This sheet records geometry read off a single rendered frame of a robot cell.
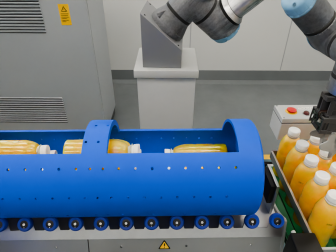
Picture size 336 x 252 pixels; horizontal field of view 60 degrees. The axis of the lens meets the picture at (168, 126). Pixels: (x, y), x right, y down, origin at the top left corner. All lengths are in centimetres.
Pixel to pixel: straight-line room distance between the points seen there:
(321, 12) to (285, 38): 298
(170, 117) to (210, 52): 219
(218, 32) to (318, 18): 70
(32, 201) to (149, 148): 40
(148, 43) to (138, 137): 59
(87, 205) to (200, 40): 303
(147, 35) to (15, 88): 160
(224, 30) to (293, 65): 260
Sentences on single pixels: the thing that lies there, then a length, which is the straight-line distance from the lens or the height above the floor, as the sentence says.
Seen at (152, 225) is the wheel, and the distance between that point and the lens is 91.
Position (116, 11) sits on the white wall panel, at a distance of 358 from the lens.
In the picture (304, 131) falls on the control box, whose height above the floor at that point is 104.
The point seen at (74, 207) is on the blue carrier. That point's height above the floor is 108.
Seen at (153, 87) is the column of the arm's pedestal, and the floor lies 100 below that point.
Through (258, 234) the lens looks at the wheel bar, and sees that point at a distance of 98.
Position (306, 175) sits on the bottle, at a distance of 100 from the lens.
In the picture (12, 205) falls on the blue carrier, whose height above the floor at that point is 109.
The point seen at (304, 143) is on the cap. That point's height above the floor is 111.
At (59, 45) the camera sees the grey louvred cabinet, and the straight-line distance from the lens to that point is 244.
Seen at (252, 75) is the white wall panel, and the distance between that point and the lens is 391.
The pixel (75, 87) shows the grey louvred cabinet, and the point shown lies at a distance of 256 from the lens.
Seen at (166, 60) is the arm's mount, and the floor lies 114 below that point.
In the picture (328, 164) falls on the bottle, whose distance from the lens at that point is 106.
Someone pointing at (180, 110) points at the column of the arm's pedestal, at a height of 87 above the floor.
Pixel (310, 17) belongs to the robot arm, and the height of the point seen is 150.
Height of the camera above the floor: 170
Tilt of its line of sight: 35 degrees down
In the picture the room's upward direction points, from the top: straight up
